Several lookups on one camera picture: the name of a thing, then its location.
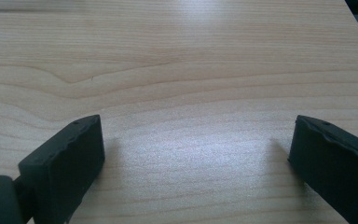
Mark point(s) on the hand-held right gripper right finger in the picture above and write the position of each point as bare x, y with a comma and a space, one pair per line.
332, 161

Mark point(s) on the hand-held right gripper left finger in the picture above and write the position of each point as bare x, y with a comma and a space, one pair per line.
65, 168

